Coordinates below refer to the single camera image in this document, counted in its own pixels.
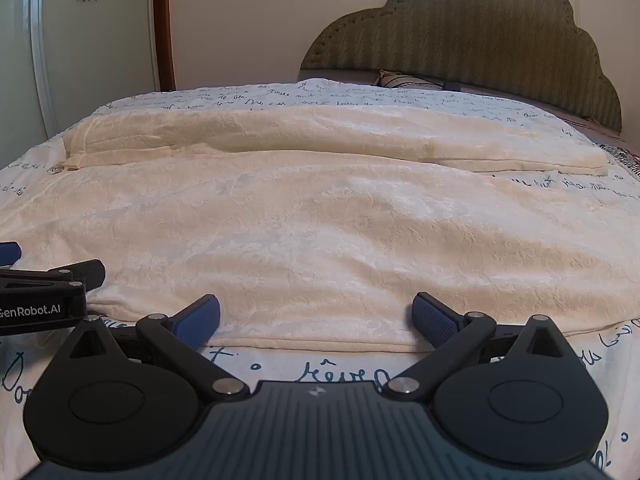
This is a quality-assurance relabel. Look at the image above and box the white wardrobe with flower decals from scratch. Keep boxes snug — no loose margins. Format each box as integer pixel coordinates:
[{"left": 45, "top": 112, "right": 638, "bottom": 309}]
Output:
[{"left": 0, "top": 0, "right": 162, "bottom": 171}]

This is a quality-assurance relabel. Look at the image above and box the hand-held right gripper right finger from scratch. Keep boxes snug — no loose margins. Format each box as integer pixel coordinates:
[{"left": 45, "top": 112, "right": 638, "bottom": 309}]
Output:
[{"left": 382, "top": 291, "right": 576, "bottom": 404}]

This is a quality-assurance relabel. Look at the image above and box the white script-print blanket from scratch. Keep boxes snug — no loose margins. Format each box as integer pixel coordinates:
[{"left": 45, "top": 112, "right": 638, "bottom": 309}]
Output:
[{"left": 0, "top": 77, "right": 640, "bottom": 480}]

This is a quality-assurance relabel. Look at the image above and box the cream fluffy blanket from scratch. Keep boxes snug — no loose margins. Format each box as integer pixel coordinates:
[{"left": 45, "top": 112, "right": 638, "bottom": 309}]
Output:
[{"left": 10, "top": 105, "right": 640, "bottom": 352}]

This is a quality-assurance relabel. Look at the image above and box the striped patterned pillow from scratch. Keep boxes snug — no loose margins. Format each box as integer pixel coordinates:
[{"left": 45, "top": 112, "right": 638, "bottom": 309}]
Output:
[{"left": 375, "top": 69, "right": 451, "bottom": 91}]

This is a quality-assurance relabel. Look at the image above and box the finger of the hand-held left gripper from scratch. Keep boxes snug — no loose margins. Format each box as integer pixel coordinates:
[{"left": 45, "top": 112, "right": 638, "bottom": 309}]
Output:
[
  {"left": 0, "top": 241, "right": 24, "bottom": 267},
  {"left": 0, "top": 258, "right": 106, "bottom": 293}
]

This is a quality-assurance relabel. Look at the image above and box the patterned bed sheet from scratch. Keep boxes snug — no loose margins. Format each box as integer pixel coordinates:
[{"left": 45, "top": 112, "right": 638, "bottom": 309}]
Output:
[{"left": 565, "top": 114, "right": 640, "bottom": 177}]

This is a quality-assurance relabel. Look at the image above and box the brown wooden door frame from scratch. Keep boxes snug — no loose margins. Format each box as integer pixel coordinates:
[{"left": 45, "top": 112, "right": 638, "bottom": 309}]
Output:
[{"left": 152, "top": 0, "right": 177, "bottom": 92}]

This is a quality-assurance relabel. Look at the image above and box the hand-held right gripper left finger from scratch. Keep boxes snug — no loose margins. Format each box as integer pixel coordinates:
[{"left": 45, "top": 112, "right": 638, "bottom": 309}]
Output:
[{"left": 67, "top": 293, "right": 251, "bottom": 404}]

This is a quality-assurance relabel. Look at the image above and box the olive upholstered headboard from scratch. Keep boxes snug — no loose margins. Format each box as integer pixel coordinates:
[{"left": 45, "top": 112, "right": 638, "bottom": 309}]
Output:
[{"left": 299, "top": 0, "right": 623, "bottom": 139}]

